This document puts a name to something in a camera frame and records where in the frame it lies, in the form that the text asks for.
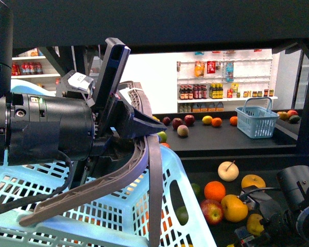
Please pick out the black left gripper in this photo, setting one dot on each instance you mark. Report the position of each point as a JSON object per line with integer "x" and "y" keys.
{"x": 40, "y": 129}

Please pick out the green lime lower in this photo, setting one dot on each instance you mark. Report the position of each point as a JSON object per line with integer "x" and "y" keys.
{"x": 182, "y": 215}

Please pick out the far green apple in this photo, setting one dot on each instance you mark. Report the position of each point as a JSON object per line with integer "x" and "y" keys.
{"x": 162, "y": 137}

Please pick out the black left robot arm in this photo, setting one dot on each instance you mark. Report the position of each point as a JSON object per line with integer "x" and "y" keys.
{"x": 76, "y": 84}

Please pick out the far peach fruit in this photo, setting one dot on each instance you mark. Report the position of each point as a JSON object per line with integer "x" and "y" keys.
{"x": 183, "y": 131}

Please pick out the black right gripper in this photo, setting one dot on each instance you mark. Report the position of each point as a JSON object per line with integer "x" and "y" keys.
{"x": 279, "y": 226}

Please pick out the small round orange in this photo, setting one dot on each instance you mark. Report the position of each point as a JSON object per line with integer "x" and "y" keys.
{"x": 215, "y": 190}

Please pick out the green lime upper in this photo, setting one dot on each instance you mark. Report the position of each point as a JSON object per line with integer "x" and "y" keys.
{"x": 196, "y": 189}

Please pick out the small blue plastic basket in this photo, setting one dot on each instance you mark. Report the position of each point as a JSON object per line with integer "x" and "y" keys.
{"x": 255, "y": 121}

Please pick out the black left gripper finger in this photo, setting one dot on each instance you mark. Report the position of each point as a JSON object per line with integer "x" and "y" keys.
{"x": 131, "y": 122}

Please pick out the far orange beside lemon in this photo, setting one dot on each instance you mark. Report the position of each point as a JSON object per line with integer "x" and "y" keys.
{"x": 216, "y": 122}

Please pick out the drinks shelf left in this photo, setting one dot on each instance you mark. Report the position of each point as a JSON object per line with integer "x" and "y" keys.
{"x": 34, "y": 67}

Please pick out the far dark red apple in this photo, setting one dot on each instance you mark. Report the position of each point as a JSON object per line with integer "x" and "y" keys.
{"x": 176, "y": 122}

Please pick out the white grocery wall shelf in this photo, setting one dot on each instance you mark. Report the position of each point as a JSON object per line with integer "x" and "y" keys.
{"x": 209, "y": 81}

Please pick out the far orange near basket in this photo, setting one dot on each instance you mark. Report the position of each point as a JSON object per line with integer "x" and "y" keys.
{"x": 233, "y": 121}

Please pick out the green lime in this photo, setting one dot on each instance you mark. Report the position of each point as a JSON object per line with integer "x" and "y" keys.
{"x": 182, "y": 215}
{"x": 196, "y": 189}

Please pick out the yellow lemon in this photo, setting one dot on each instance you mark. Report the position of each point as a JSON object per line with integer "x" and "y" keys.
{"x": 253, "y": 224}
{"x": 207, "y": 120}

